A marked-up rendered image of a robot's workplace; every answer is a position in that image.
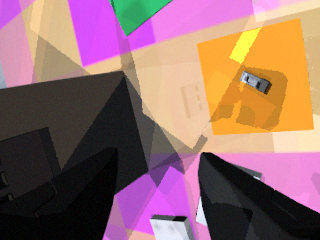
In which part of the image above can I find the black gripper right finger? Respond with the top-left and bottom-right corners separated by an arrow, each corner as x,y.
197,152 -> 320,240

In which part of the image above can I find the green flat rectangular plate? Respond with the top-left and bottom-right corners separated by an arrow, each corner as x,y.
108,0 -> 172,37

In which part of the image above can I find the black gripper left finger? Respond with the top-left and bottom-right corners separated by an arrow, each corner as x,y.
0,148 -> 119,240

